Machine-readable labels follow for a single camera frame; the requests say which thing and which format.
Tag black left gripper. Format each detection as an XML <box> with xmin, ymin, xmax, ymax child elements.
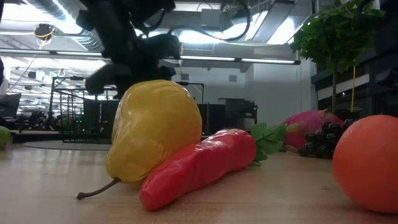
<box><xmin>76</xmin><ymin>0</ymin><xmax>181</xmax><ymax>96</ymax></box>

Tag yellow pear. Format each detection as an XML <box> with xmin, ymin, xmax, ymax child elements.
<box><xmin>76</xmin><ymin>79</ymin><xmax>203</xmax><ymax>200</ymax></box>

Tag red carrot with green leaves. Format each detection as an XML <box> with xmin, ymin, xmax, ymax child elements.
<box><xmin>139</xmin><ymin>122</ymin><xmax>287</xmax><ymax>212</ymax></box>

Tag green corn husk vegetable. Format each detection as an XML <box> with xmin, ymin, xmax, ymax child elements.
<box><xmin>0</xmin><ymin>126</ymin><xmax>12</xmax><ymax>147</ymax></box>

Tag pink dragon fruit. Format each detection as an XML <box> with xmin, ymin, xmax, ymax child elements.
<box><xmin>279</xmin><ymin>109</ymin><xmax>345</xmax><ymax>149</ymax></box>

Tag black grape bunch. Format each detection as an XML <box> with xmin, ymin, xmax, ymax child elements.
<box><xmin>297</xmin><ymin>118</ymin><xmax>356</xmax><ymax>160</ymax></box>

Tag large orange fruit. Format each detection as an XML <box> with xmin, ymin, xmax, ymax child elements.
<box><xmin>331</xmin><ymin>114</ymin><xmax>398</xmax><ymax>214</ymax></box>

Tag black background cabinet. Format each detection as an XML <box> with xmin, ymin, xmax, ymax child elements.
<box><xmin>198</xmin><ymin>98</ymin><xmax>259</xmax><ymax>137</ymax></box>

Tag hanging black dome fixture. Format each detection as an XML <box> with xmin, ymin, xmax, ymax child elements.
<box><xmin>34</xmin><ymin>23</ymin><xmax>57</xmax><ymax>40</ymax></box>

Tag long ceiling light bar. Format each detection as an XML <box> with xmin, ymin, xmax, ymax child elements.
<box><xmin>0</xmin><ymin>48</ymin><xmax>301</xmax><ymax>65</ymax></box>

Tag dark computer monitor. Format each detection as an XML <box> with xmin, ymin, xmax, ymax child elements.
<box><xmin>0</xmin><ymin>93</ymin><xmax>22</xmax><ymax>119</ymax></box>

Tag green potted plant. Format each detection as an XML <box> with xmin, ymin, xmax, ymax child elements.
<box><xmin>290</xmin><ymin>0</ymin><xmax>387</xmax><ymax>113</ymax></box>

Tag yellow vertical pole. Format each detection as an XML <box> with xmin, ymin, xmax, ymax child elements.
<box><xmin>351</xmin><ymin>65</ymin><xmax>356</xmax><ymax>113</ymax></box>

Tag black wire basket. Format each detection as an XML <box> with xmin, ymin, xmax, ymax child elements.
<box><xmin>49</xmin><ymin>88</ymin><xmax>121</xmax><ymax>145</ymax></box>

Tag black background rig frame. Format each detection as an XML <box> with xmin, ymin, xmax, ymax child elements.
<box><xmin>49</xmin><ymin>76</ymin><xmax>101</xmax><ymax>94</ymax></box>
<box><xmin>175</xmin><ymin>81</ymin><xmax>205</xmax><ymax>105</ymax></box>

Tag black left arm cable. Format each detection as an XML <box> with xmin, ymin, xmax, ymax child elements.
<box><xmin>167</xmin><ymin>0</ymin><xmax>251</xmax><ymax>42</ymax></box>

